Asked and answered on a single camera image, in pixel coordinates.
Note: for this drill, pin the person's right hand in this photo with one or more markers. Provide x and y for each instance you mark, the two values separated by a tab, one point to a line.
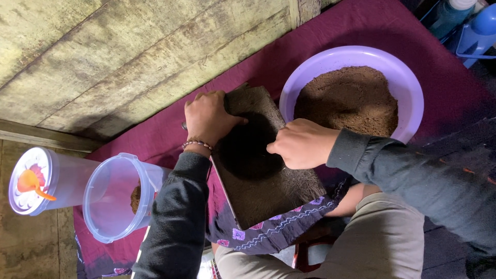
304	143

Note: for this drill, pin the person's left hand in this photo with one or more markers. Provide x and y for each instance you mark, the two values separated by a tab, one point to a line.
205	116

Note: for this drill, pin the person's right fingers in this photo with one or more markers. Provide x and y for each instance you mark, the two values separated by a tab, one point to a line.
281	147

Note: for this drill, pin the purple plastic basin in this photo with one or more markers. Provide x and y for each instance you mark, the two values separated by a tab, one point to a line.
306	73

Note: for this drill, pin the heap of brown powder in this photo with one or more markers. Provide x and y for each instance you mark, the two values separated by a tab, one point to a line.
348	100

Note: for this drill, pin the red stool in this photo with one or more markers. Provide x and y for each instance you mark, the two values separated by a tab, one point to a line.
300	252

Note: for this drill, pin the person's khaki shorts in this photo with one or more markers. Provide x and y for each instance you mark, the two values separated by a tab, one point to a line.
372	240

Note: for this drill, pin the maroon batik cloth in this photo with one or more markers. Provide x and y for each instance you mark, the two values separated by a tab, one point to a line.
372	27

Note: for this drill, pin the small brown powder lump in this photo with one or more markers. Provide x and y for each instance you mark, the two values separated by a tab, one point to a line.
135	197

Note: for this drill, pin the clear bucket with powder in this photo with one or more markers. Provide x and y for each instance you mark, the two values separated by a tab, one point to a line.
112	197

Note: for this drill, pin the teal bottle with white cap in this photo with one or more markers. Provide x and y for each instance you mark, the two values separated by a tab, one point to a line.
449	15

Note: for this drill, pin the clear bucket with spoon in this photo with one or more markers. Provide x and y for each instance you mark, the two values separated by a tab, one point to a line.
66	182

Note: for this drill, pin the blue plastic jug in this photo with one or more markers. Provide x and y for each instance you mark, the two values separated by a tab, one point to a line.
478	35

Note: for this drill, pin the orange plastic spoon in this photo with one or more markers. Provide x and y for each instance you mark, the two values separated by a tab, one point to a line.
29	181

